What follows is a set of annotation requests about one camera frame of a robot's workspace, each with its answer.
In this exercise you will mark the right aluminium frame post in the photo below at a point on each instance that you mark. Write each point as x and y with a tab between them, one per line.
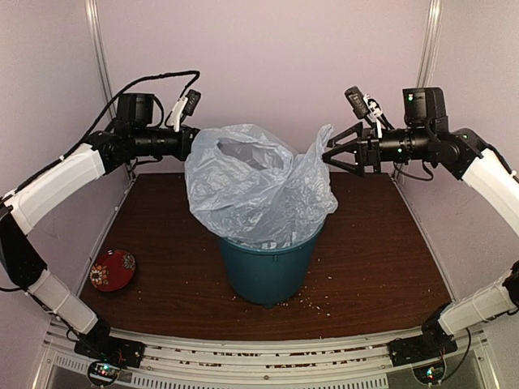
426	67

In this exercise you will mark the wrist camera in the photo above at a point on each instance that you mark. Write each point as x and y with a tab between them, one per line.
365	107
183	108

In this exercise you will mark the left aluminium frame post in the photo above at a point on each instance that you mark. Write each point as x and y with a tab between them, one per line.
94	26

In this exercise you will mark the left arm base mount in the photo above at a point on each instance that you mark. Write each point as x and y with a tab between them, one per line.
111	359

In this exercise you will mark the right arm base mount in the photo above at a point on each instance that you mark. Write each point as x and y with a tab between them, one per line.
413	352

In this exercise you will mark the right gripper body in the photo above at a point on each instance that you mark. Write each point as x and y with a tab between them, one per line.
372	156

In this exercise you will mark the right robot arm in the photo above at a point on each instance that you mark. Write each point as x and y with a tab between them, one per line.
427	138

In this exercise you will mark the aluminium frame post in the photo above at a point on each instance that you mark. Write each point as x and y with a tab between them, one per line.
426	67
94	26

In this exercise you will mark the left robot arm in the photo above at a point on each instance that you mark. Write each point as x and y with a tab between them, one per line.
129	136

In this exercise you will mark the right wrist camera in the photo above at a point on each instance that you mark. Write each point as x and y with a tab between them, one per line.
365	107

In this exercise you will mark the translucent blue plastic trash bag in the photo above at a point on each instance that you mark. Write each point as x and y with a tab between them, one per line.
246	185

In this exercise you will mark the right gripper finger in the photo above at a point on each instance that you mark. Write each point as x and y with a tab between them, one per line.
347	140
350	167

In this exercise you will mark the teal plastic trash bin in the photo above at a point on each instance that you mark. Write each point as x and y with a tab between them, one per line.
267	277

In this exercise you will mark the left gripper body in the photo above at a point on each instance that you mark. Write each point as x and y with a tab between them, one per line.
179	150

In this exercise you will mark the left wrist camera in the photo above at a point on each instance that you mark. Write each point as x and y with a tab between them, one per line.
183	108

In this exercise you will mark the red floral bowl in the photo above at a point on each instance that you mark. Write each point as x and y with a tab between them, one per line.
112	271

